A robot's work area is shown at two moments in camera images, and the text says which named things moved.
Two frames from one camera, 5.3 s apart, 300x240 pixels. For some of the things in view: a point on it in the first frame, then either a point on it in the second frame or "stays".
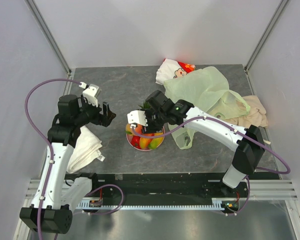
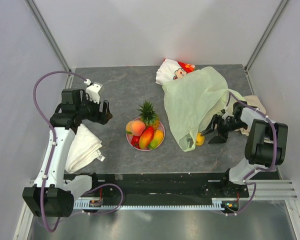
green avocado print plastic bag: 207,88 stays
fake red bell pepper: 135,141 stays
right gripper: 150,128 -> 217,139
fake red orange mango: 144,142 stays
